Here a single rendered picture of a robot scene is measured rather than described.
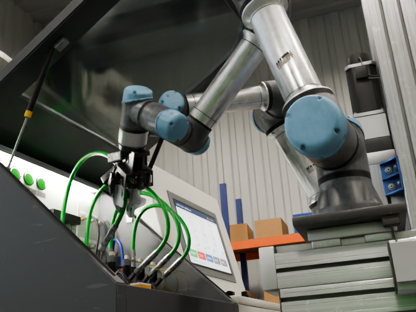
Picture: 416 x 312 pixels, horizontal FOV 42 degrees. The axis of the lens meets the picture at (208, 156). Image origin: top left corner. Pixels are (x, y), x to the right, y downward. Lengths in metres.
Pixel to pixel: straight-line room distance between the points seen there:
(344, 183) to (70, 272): 0.66
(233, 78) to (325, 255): 0.53
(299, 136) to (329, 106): 0.08
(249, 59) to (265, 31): 0.19
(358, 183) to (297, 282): 0.25
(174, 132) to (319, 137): 0.39
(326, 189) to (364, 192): 0.08
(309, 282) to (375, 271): 0.13
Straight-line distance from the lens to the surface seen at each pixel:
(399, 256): 1.01
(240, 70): 1.41
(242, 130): 8.81
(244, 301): 1.90
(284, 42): 1.21
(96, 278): 1.27
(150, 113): 1.33
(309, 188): 1.83
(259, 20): 1.27
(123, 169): 1.44
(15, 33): 8.88
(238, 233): 7.16
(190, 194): 2.44
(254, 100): 1.72
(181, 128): 1.31
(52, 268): 1.36
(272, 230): 6.99
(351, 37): 9.24
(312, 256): 1.14
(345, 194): 1.16
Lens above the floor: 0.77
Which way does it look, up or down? 21 degrees up
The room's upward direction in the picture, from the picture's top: 4 degrees counter-clockwise
